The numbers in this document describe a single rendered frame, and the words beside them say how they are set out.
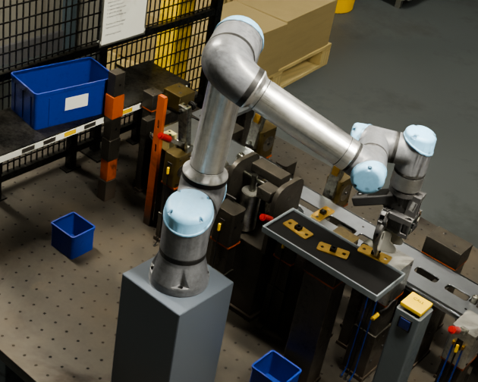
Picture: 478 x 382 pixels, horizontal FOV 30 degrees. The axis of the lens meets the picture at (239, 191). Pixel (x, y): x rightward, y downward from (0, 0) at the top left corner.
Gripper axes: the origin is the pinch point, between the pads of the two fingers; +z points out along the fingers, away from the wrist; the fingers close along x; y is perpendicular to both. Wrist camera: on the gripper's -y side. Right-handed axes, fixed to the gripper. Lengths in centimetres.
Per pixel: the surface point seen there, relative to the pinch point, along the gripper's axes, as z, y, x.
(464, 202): 123, -24, 247
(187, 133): 12, -75, 28
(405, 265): 12.1, 5.0, 15.7
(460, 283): 22.9, 17.5, 34.8
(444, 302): 23.0, 17.1, 23.4
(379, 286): 7.1, 4.7, -3.9
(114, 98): 13, -106, 30
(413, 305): 7.0, 14.5, -5.0
